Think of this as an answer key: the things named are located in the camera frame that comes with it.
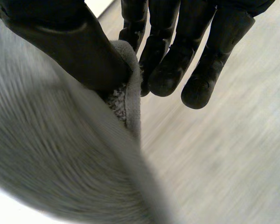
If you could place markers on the grey towel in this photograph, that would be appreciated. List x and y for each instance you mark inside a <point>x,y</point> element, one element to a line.
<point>60,144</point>

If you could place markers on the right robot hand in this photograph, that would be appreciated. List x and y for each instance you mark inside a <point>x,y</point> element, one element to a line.
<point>72,46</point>

